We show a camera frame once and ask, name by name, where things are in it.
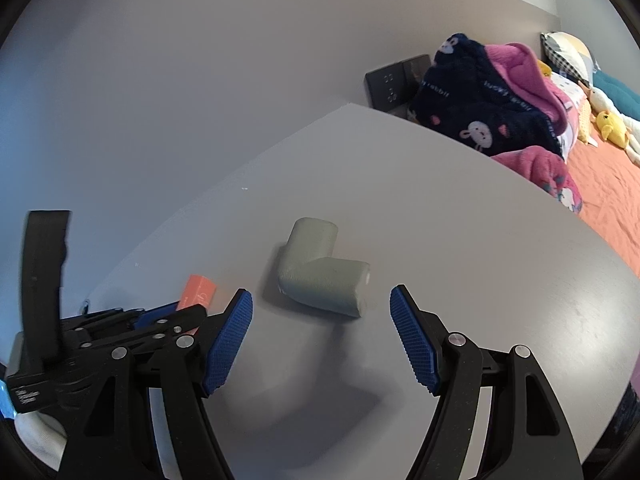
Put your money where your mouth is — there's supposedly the patchwork pillow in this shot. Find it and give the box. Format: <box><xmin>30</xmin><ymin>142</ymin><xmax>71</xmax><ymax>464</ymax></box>
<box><xmin>541</xmin><ymin>31</ymin><xmax>601</xmax><ymax>83</ymax></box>

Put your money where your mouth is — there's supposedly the bed with orange sheet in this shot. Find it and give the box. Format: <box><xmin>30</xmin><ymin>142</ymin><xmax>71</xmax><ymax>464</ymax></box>
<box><xmin>565</xmin><ymin>130</ymin><xmax>640</xmax><ymax>278</ymax></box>

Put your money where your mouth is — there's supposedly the navy fleece blanket pink lining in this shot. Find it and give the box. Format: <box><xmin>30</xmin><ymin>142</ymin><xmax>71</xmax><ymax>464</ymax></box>
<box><xmin>407</xmin><ymin>33</ymin><xmax>571</xmax><ymax>161</ymax></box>

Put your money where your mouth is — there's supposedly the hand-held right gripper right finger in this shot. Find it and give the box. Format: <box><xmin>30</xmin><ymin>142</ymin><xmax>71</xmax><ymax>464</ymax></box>
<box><xmin>389</xmin><ymin>284</ymin><xmax>586</xmax><ymax>480</ymax></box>

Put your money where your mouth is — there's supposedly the pink printed fleece blanket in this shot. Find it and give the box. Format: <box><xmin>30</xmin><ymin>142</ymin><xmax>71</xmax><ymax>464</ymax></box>
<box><xmin>492</xmin><ymin>145</ymin><xmax>584</xmax><ymax>214</ymax></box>

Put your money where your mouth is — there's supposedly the pastel patterned quilt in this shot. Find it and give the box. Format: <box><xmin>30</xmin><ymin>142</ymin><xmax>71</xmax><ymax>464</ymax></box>
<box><xmin>547</xmin><ymin>72</ymin><xmax>593</xmax><ymax>161</ymax></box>

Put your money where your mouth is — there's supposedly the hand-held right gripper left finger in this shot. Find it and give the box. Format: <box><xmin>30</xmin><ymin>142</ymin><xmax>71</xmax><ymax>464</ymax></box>
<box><xmin>57</xmin><ymin>287</ymin><xmax>253</xmax><ymax>480</ymax></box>

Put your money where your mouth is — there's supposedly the black socket panel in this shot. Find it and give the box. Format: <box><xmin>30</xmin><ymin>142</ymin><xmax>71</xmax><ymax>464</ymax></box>
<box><xmin>365</xmin><ymin>54</ymin><xmax>432</xmax><ymax>116</ymax></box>

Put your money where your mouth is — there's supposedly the grey foam corner guard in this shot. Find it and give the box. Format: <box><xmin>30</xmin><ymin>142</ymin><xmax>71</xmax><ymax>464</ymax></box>
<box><xmin>276</xmin><ymin>216</ymin><xmax>372</xmax><ymax>319</ymax></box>

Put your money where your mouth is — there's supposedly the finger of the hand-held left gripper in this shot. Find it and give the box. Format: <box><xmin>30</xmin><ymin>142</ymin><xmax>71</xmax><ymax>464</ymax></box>
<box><xmin>65</xmin><ymin>301</ymin><xmax>181</xmax><ymax>333</ymax></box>
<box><xmin>75</xmin><ymin>306</ymin><xmax>208</xmax><ymax>361</ymax></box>

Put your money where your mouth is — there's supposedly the yellow dotted pillow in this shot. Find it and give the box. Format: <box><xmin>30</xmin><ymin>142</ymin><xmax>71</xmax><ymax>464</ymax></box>
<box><xmin>575</xmin><ymin>97</ymin><xmax>598</xmax><ymax>148</ymax></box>

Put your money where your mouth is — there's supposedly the grey bedside cabinet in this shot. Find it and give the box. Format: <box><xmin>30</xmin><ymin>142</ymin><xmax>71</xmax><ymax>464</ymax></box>
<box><xmin>10</xmin><ymin>102</ymin><xmax>640</xmax><ymax>480</ymax></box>

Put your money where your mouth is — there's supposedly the teal cushion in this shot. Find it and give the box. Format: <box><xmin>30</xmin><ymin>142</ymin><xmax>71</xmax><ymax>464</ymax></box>
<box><xmin>592</xmin><ymin>70</ymin><xmax>640</xmax><ymax>121</ymax></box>

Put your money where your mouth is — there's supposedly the white goose plush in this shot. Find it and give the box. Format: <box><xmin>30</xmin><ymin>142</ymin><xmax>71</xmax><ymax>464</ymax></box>
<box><xmin>580</xmin><ymin>80</ymin><xmax>640</xmax><ymax>166</ymax></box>

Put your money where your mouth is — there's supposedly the yellow duck plush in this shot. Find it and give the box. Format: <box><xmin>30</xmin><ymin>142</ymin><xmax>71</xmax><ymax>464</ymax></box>
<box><xmin>595</xmin><ymin>110</ymin><xmax>631</xmax><ymax>148</ymax></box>

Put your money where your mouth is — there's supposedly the orange tube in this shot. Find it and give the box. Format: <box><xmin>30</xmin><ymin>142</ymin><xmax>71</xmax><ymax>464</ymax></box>
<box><xmin>177</xmin><ymin>275</ymin><xmax>219</xmax><ymax>335</ymax></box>

